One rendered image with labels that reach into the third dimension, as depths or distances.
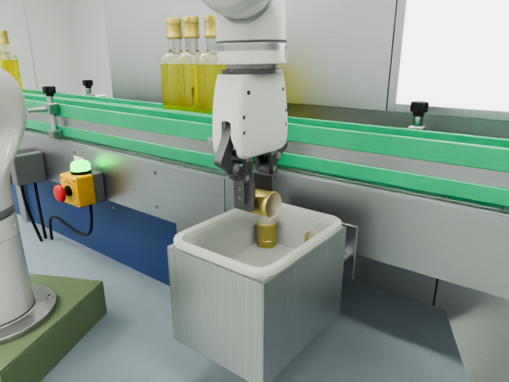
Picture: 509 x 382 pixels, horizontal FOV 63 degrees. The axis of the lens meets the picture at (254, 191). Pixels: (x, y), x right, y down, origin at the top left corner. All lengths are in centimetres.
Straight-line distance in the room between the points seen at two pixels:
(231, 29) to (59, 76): 684
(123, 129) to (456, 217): 68
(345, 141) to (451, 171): 17
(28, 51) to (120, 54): 569
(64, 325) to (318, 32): 74
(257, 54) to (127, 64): 96
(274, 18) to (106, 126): 62
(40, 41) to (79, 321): 649
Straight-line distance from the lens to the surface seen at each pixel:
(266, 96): 51
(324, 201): 75
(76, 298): 87
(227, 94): 49
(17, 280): 81
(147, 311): 93
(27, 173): 126
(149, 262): 103
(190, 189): 81
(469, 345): 101
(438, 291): 97
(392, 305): 97
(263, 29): 49
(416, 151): 69
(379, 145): 70
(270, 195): 56
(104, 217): 113
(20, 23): 709
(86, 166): 103
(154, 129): 89
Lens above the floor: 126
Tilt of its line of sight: 18 degrees down
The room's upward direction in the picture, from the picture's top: straight up
